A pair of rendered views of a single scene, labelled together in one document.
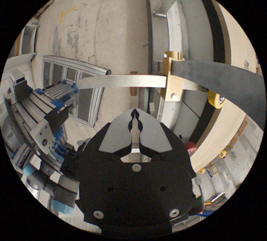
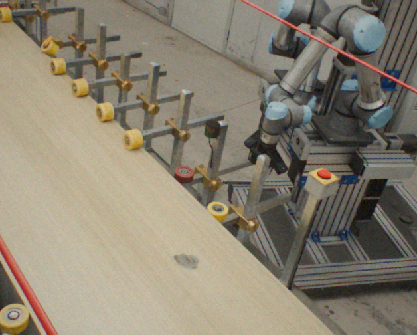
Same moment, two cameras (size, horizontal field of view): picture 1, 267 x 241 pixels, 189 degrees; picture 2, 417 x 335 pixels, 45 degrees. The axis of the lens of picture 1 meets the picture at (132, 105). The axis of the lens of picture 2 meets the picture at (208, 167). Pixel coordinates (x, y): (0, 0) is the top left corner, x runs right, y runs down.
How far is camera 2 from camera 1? 200 cm
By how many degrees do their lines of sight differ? 39
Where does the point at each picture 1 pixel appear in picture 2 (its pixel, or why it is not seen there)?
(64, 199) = not seen: hidden behind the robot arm
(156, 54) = (252, 248)
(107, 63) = not seen: hidden behind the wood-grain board
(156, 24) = (276, 272)
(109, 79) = (272, 201)
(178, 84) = (240, 211)
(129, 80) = (263, 204)
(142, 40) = not seen: outside the picture
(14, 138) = (331, 123)
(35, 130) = (307, 148)
